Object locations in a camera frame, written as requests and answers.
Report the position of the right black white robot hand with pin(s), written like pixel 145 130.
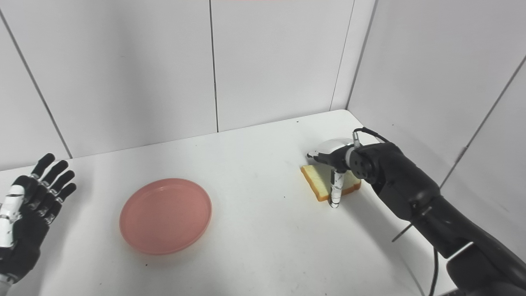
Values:
pixel 335 164

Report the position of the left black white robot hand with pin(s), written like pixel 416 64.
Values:
pixel 28 213

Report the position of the slice of bread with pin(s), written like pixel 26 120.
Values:
pixel 318 181

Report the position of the pink round plate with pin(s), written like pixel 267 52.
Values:
pixel 165 216

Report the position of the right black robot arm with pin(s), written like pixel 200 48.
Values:
pixel 431 205

